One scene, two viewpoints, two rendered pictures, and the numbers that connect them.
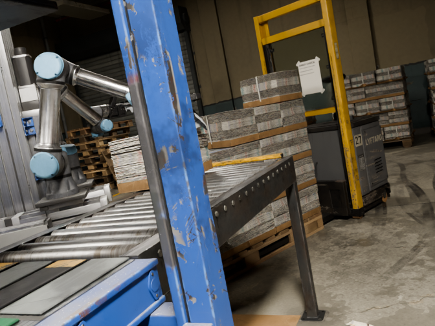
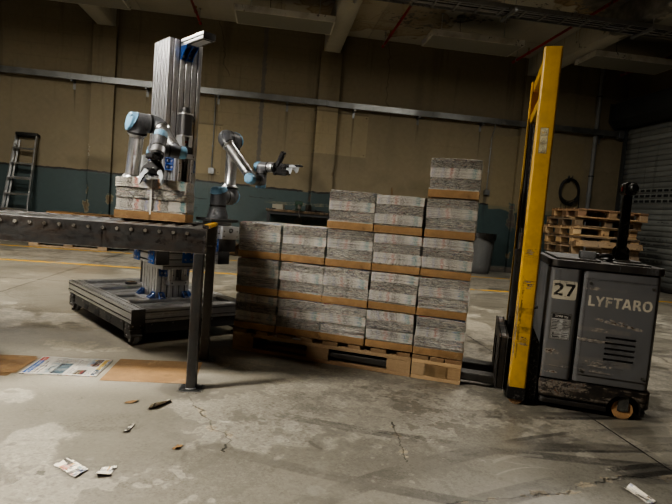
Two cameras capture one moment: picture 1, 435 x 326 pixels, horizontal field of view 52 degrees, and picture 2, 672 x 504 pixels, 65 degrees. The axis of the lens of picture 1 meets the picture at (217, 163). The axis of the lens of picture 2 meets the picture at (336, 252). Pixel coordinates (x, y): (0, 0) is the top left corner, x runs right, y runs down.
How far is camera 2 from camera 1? 3.15 m
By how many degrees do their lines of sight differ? 58
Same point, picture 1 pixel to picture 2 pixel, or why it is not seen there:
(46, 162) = not seen: hidden behind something
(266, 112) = (396, 204)
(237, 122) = (344, 204)
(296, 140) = (444, 252)
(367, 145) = (591, 306)
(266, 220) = (351, 323)
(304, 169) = (445, 293)
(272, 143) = (395, 243)
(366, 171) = (576, 346)
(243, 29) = not seen: outside the picture
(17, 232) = not seen: hidden behind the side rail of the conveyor
